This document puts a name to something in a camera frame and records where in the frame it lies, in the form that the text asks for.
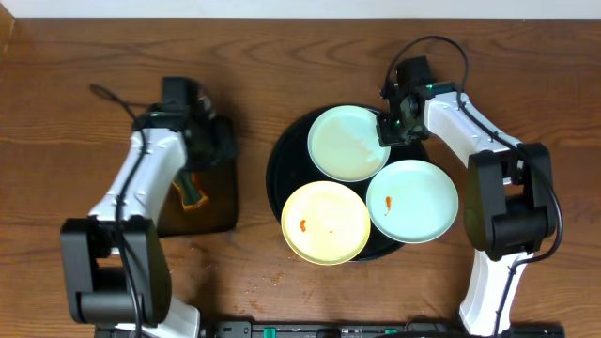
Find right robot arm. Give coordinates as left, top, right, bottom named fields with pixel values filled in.
left=377, top=78, right=562, bottom=337

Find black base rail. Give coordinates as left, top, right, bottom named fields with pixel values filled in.
left=94, top=321, right=567, bottom=338

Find light blue plate top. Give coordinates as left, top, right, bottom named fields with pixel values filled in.
left=307, top=105, right=391, bottom=182

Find light blue plate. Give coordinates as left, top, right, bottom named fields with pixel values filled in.
left=365, top=160, right=459, bottom=244
left=307, top=105, right=391, bottom=182

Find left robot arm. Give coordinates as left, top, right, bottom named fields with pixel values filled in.
left=60, top=96, right=239, bottom=337

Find yellow plate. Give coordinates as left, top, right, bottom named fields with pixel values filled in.
left=281, top=181, right=371, bottom=266

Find orange green sponge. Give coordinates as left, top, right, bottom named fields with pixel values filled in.
left=173, top=171, right=209, bottom=211

